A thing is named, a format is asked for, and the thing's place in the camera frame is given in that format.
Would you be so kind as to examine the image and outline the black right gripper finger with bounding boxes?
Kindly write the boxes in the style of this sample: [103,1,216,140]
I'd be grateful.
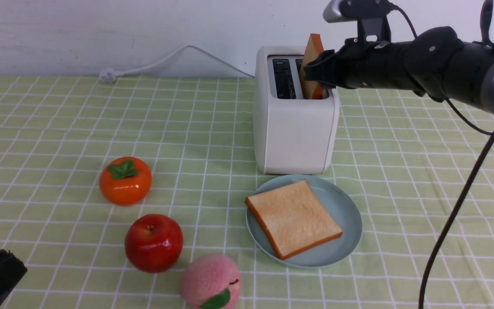
[303,50,337,90]

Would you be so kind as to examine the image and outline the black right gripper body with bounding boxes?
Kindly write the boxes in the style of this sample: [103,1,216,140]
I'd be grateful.
[333,41,414,91]

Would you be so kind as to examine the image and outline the toast slice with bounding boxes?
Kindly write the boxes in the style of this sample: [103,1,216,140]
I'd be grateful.
[245,179,343,261]
[298,33,324,100]

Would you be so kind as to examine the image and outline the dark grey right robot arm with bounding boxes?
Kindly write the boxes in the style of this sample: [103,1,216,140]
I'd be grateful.
[303,26,494,115]

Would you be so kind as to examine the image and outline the white two-slot toaster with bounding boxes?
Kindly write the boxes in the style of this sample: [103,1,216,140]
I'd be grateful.
[252,45,340,174]

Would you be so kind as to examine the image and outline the light blue plate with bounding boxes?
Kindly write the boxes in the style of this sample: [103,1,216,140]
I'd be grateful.
[245,174,363,269]

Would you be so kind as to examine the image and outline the orange persimmon with leaf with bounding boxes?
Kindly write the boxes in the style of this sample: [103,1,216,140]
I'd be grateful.
[99,157,152,206]

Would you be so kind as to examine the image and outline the pink peach with leaf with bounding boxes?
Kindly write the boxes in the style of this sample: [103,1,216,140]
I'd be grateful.
[179,254,241,309]

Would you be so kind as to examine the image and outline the red apple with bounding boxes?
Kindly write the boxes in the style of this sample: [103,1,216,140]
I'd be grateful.
[125,214,184,273]

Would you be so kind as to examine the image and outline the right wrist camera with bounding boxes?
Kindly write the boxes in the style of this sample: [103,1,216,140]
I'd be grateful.
[322,0,395,45]

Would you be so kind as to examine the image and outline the black right camera cable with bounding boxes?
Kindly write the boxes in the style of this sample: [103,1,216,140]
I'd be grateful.
[391,0,494,309]

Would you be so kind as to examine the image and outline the white power cord with plug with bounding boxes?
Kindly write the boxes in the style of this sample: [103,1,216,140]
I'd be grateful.
[98,45,255,84]

